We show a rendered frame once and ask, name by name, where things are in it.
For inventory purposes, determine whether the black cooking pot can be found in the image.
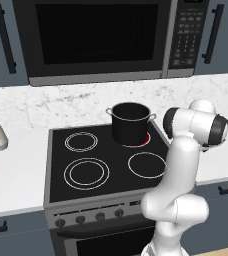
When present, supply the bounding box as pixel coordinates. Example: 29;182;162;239
105;101;158;147

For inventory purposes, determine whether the black stove with oven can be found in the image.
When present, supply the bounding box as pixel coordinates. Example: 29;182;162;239
43;120;174;256

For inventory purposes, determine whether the black stove knob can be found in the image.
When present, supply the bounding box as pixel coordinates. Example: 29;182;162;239
54;218;66;229
75;214;86;225
95;211;106;222
114;208;125;219

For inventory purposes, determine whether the black steel microwave oven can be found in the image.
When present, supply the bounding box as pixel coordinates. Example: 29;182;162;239
12;0;211;87

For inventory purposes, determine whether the black oven door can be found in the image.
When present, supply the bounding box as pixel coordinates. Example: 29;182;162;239
50;222;158;256

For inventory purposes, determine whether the grey-blue drawer front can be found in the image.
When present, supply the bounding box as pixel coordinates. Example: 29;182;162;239
0;209;55;256
180;179;228;256

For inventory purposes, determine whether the black oven door handle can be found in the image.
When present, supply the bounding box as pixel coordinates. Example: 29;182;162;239
55;218;155;240

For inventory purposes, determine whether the black cupboard door handle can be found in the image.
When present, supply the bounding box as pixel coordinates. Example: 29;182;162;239
0;3;18;75
201;3;226;65

